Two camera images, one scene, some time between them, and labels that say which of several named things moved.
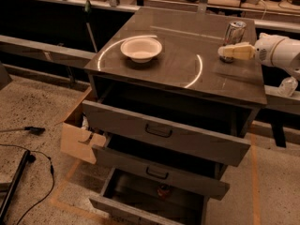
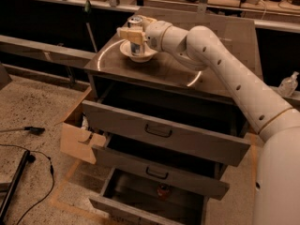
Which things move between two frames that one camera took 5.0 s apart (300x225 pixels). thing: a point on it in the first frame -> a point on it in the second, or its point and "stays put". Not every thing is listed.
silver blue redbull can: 233,36 -> 135,22
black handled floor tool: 33,129 stays put
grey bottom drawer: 143,200 stays put
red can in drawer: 163,191 stays put
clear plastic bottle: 288,86 stays put
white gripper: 264,50 -> 156,35
